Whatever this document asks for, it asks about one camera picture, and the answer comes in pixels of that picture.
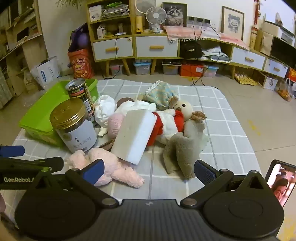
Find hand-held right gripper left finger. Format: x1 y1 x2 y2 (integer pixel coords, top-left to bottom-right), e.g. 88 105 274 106
30 159 119 208

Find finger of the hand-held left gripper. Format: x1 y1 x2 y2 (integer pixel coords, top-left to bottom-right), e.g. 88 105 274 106
0 157 64 174
0 145 25 159

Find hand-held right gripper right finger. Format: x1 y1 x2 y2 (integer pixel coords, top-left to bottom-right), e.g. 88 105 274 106
180 160 272 208

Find pink plush toy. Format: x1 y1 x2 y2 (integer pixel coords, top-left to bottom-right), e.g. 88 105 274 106
67 148 145 189

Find grey plush toy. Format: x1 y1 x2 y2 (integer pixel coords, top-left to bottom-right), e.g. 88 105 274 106
163 119 209 181

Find green plastic basket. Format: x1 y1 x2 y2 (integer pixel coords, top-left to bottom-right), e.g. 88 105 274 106
18 79 99 148

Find pink knitted ball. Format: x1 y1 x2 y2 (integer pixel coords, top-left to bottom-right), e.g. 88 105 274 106
107 113 127 139

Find white sponge block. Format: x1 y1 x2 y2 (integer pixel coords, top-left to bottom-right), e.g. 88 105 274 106
110 109 159 166

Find white plush doll red clothes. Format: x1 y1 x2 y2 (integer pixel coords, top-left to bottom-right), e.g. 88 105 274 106
146 109 186 146

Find gold lid white jar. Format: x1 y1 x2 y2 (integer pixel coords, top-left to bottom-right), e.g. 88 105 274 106
49 99 98 153

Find grey patterned curtain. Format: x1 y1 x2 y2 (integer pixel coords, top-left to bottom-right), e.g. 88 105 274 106
0 67 12 110

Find grey checked blanket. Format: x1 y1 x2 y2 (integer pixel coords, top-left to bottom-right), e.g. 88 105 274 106
11 79 256 205

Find white baby garment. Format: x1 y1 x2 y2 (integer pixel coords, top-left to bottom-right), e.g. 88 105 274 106
94 95 157 137

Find smartphone with lit screen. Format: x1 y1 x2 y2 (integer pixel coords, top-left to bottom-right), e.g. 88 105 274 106
265 159 296 208

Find black labelled tin can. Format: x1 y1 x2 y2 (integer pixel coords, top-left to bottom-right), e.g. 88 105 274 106
65 77 97 127

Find white printed sack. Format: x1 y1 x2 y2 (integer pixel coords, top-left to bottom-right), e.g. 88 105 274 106
30 56 61 90

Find knitted bunny doll blue dress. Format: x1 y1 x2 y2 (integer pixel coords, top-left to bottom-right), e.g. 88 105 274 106
139 80 207 122

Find clear box pale blue lid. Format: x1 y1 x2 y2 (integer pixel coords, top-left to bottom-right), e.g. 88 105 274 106
203 65 219 78

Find tray of eggs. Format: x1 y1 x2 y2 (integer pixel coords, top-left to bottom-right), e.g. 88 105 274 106
234 72 258 86

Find orange storage box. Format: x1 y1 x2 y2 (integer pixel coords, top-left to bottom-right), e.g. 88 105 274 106
180 63 204 77

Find small clear storage box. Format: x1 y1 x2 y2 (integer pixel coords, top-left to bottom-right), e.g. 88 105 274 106
110 64 124 76

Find wooden shelf rack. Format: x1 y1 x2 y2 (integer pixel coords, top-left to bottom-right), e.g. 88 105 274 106
0 0 49 98

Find red orange gift bag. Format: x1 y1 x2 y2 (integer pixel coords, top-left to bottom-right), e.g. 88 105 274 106
67 48 95 79

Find black lid clear storage box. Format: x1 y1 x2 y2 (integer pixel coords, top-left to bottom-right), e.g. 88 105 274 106
162 60 182 75

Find white printed crate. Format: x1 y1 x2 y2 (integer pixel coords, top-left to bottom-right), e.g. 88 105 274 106
258 72 278 90

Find plastic bag of oranges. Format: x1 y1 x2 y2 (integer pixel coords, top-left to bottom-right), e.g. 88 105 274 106
277 77 293 102

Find blue lid storage box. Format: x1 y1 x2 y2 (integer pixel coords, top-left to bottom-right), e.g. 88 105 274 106
133 61 152 75

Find loose white papers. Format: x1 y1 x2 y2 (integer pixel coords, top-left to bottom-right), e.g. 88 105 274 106
203 46 232 63

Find long yellow low cabinet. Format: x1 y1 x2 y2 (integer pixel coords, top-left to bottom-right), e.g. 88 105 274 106
178 37 289 80

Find black bag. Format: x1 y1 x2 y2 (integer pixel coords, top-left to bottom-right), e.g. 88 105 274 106
180 40 204 59

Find purple bag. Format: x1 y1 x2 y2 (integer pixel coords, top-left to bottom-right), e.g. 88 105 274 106
68 23 90 53

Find yellow drawer cabinet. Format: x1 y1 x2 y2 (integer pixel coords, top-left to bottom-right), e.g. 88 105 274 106
133 32 181 75

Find white carton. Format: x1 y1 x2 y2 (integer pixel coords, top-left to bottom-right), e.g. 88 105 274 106
96 24 107 39

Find pink tasselled table runner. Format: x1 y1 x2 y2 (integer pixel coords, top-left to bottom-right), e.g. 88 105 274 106
163 25 250 51

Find black monitor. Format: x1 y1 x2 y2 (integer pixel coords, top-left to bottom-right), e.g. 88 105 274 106
269 37 296 68

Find framed cartoon picture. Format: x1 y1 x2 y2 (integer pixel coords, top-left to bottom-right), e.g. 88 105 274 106
221 6 245 41

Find yellow white cylinder container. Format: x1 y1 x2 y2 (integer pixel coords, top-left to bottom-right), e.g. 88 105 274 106
135 15 143 34

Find cardboard boxes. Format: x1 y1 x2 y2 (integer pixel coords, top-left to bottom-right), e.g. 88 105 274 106
251 20 296 54

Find white printed box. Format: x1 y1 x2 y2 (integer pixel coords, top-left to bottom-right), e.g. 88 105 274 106
89 5 102 23

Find framed cat picture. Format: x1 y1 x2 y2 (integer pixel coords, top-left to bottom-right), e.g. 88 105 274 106
162 2 187 27

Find small white desk fan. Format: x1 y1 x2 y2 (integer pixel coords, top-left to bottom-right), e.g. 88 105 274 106
145 6 167 33

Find stack of papers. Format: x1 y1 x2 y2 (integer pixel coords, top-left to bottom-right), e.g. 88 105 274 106
101 2 130 19

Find large white fan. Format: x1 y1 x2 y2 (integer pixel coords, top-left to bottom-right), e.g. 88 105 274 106
135 0 157 15

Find white drawer wooden handle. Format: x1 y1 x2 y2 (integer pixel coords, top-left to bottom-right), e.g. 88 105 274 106
231 47 266 70
92 37 135 61
264 58 288 78
136 36 179 58

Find black power cable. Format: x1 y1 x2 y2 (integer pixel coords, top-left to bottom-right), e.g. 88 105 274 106
190 21 223 87
114 35 130 68

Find wall power sockets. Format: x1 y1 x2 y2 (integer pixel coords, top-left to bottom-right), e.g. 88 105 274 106
188 16 210 24

